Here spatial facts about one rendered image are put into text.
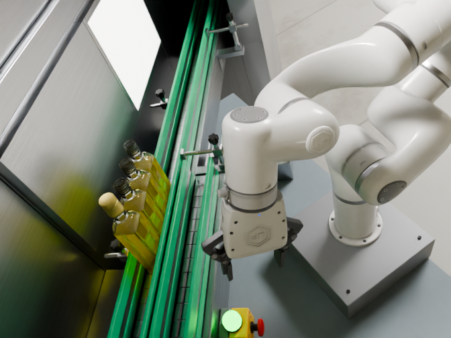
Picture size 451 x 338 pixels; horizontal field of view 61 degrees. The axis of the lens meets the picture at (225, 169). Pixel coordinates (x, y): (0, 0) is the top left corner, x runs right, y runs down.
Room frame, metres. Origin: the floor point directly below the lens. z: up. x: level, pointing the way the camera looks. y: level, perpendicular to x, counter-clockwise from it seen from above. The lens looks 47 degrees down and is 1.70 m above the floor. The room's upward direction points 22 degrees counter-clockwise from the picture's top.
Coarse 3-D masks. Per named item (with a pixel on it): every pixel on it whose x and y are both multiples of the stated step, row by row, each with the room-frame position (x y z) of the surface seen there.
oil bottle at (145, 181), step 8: (144, 176) 0.65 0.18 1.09; (152, 176) 0.66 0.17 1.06; (136, 184) 0.63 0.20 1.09; (144, 184) 0.63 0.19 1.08; (152, 184) 0.65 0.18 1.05; (152, 192) 0.63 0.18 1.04; (160, 192) 0.66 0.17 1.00; (152, 200) 0.62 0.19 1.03; (160, 200) 0.64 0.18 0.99; (160, 208) 0.62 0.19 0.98
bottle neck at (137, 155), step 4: (128, 140) 0.72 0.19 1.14; (132, 140) 0.72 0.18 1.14; (124, 144) 0.71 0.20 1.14; (128, 144) 0.72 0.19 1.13; (132, 144) 0.70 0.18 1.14; (136, 144) 0.71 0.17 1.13; (128, 148) 0.70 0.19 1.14; (132, 148) 0.70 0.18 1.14; (136, 148) 0.70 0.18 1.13; (128, 152) 0.70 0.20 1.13; (132, 152) 0.70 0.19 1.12; (136, 152) 0.70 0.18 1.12; (140, 152) 0.70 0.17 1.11; (132, 156) 0.70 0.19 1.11; (136, 156) 0.70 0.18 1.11; (140, 156) 0.70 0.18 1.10; (136, 160) 0.70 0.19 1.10
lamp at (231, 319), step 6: (228, 312) 0.37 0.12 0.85; (234, 312) 0.36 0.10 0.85; (222, 318) 0.36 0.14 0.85; (228, 318) 0.36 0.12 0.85; (234, 318) 0.35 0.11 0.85; (240, 318) 0.35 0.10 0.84; (228, 324) 0.34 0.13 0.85; (234, 324) 0.34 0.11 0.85; (240, 324) 0.34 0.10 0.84; (228, 330) 0.34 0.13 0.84; (234, 330) 0.33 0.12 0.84
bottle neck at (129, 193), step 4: (116, 180) 0.61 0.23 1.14; (120, 180) 0.61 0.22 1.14; (124, 180) 0.60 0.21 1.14; (116, 184) 0.60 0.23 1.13; (120, 184) 0.61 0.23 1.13; (124, 184) 0.59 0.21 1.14; (128, 184) 0.60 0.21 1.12; (116, 188) 0.59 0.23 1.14; (120, 188) 0.59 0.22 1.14; (124, 188) 0.59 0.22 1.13; (128, 188) 0.59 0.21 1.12; (120, 192) 0.59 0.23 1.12; (124, 192) 0.59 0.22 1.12; (128, 192) 0.59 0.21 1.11; (132, 192) 0.59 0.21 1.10; (124, 196) 0.59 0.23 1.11; (128, 196) 0.59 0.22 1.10; (132, 196) 0.59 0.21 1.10; (124, 200) 0.59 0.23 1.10; (128, 200) 0.59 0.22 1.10
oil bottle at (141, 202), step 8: (136, 192) 0.60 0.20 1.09; (144, 192) 0.61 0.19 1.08; (120, 200) 0.60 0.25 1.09; (136, 200) 0.58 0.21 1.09; (144, 200) 0.59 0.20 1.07; (128, 208) 0.58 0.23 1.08; (136, 208) 0.57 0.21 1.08; (144, 208) 0.58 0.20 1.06; (152, 208) 0.60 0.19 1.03; (144, 216) 0.57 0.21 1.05; (152, 216) 0.58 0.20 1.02; (160, 216) 0.60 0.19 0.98; (152, 224) 0.57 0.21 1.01; (160, 224) 0.59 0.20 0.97; (160, 232) 0.57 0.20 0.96
